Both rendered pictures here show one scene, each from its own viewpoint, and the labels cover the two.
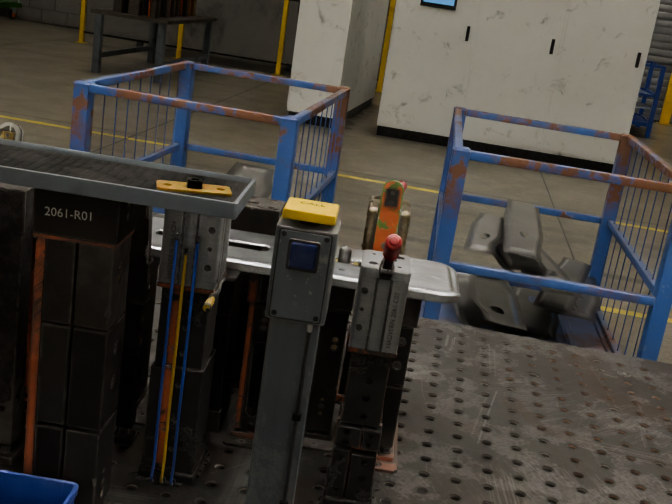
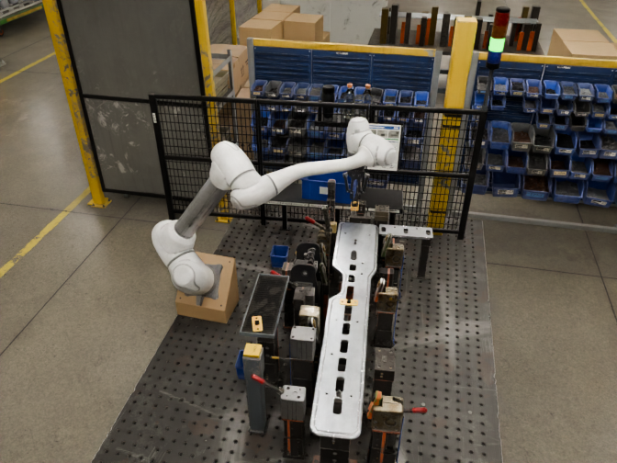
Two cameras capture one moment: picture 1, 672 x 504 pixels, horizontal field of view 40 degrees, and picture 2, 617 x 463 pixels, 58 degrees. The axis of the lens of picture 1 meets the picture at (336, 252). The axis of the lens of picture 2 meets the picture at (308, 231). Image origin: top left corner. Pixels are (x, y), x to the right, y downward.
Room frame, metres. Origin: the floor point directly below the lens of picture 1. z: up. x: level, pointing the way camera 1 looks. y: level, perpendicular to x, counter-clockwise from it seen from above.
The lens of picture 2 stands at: (1.39, -1.42, 2.72)
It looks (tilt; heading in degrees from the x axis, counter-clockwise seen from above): 35 degrees down; 96
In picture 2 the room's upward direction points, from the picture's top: straight up
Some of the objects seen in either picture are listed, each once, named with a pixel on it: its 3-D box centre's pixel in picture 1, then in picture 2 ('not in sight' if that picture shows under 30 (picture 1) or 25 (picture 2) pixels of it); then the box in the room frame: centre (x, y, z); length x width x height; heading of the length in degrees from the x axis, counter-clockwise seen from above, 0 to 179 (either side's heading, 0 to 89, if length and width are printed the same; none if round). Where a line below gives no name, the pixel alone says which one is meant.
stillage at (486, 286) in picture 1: (532, 257); not in sight; (3.54, -0.77, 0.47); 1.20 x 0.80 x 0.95; 175
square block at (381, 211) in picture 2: not in sight; (379, 234); (1.53, 1.25, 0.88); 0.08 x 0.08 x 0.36; 88
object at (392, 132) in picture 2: not in sight; (381, 146); (1.51, 1.53, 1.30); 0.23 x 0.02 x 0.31; 178
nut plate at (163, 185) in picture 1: (194, 184); (257, 322); (1.02, 0.17, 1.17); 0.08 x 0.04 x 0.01; 104
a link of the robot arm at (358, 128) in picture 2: not in sight; (359, 135); (1.38, 0.92, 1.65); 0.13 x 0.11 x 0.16; 129
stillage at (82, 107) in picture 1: (218, 198); not in sight; (3.72, 0.51, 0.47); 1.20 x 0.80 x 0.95; 173
